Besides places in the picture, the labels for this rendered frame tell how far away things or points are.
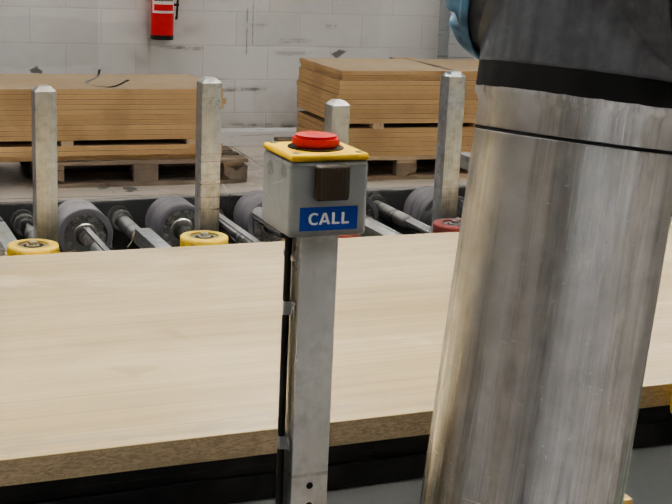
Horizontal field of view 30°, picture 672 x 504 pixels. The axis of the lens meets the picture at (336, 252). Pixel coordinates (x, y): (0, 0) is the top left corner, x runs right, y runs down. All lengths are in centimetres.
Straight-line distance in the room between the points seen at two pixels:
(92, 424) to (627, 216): 79
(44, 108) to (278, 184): 108
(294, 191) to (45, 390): 49
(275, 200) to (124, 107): 606
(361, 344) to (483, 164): 94
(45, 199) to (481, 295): 152
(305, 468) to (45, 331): 58
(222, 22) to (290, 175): 750
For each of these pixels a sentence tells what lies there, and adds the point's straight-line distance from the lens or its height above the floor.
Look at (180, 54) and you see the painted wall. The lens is 846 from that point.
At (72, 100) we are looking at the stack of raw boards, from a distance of 706.
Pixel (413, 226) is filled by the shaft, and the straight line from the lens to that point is 269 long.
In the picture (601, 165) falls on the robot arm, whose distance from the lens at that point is 64.
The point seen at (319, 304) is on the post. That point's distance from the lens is 108.
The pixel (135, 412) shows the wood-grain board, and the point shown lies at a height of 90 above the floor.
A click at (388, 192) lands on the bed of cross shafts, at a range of 290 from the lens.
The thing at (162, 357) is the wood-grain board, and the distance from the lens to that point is 151.
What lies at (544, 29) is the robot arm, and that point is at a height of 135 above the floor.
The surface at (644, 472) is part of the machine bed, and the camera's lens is 163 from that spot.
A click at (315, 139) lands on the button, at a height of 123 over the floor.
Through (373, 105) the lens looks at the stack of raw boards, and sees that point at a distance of 749.
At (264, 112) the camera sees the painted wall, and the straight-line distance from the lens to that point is 866.
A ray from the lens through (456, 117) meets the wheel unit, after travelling 235.
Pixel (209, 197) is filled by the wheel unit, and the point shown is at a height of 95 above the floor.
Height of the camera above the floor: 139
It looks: 14 degrees down
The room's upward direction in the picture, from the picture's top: 3 degrees clockwise
